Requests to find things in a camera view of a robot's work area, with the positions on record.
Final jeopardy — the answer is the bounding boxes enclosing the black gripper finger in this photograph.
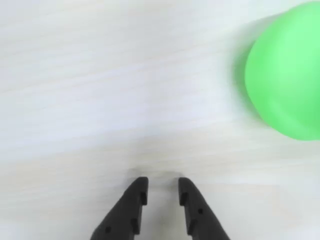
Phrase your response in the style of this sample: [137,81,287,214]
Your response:
[178,177,231,240]
[89,176,149,240]

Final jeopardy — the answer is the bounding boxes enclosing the green rubber toy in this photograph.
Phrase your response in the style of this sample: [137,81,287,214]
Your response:
[244,2,320,142]

